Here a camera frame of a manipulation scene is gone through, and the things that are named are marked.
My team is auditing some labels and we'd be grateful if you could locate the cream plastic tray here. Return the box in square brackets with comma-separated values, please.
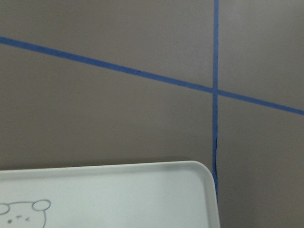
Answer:
[0, 161, 220, 228]

